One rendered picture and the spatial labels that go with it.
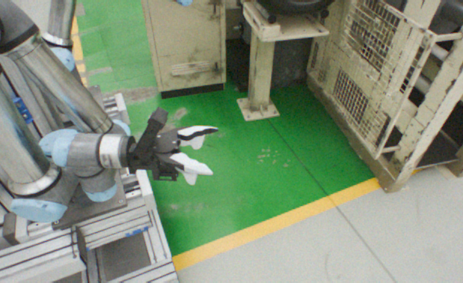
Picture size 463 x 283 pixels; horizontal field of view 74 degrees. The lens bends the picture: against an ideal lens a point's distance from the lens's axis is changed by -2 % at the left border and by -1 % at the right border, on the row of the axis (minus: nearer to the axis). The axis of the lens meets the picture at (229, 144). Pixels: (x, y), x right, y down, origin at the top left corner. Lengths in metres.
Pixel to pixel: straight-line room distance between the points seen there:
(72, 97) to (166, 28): 1.58
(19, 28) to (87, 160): 0.29
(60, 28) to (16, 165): 0.77
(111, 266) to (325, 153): 1.47
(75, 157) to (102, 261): 0.88
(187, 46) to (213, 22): 0.25
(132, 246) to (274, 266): 0.70
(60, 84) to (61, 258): 0.56
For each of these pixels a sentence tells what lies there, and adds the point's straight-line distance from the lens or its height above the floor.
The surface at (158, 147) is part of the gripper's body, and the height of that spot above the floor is 1.08.
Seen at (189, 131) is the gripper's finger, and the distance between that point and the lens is 0.71.
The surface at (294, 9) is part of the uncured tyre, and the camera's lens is 1.62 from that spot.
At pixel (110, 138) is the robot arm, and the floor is 1.08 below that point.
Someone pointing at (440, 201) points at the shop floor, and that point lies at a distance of 2.25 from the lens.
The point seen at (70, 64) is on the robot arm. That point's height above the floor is 0.92.
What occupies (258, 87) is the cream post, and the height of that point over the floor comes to 0.25.
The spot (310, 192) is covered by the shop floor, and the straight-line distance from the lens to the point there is 1.97.
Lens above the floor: 1.54
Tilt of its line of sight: 45 degrees down
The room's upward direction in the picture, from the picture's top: straight up
